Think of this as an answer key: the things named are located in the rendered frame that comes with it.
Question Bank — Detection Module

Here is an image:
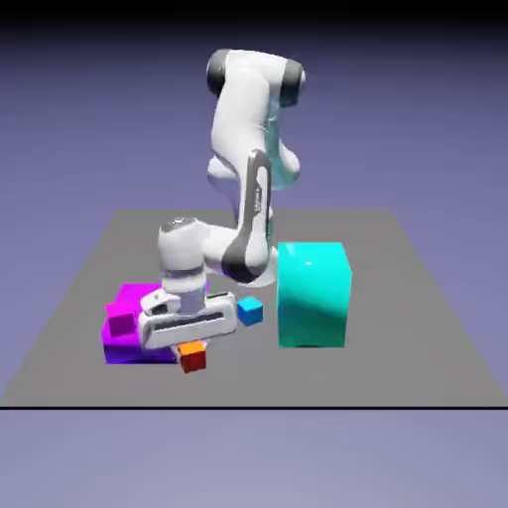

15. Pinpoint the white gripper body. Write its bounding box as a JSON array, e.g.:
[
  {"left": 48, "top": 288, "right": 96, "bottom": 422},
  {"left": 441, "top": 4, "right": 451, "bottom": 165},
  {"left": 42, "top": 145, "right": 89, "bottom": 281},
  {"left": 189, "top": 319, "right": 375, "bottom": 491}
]
[{"left": 136, "top": 291, "right": 238, "bottom": 351}]

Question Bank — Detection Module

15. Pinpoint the small orange cube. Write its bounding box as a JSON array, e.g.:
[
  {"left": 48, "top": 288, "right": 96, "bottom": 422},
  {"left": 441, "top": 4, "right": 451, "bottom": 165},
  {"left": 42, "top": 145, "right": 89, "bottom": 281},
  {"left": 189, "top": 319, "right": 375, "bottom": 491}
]
[{"left": 176, "top": 339, "right": 208, "bottom": 375}]

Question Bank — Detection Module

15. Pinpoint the small blue cube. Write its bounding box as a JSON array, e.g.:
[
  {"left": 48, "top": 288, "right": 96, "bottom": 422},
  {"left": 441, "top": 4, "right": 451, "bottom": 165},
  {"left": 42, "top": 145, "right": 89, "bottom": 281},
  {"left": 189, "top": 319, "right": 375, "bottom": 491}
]
[{"left": 236, "top": 296, "right": 265, "bottom": 327}]

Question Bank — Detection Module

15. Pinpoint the small purple cube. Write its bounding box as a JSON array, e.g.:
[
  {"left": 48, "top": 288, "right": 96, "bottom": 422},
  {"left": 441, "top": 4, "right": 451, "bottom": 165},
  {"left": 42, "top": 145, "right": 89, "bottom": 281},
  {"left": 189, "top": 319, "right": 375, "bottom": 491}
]
[{"left": 108, "top": 313, "right": 136, "bottom": 337}]

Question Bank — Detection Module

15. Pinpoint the large magenta box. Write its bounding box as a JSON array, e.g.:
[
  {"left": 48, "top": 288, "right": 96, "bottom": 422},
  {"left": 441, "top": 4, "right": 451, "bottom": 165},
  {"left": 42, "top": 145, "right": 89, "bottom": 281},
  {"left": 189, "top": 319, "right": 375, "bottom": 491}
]
[{"left": 100, "top": 282, "right": 209, "bottom": 365}]

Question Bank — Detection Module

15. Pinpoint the large cyan box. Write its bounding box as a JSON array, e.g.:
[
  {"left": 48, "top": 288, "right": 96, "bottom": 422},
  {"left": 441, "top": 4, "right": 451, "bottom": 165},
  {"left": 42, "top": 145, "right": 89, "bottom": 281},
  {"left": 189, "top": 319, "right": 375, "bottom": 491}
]
[{"left": 277, "top": 241, "right": 353, "bottom": 349}]

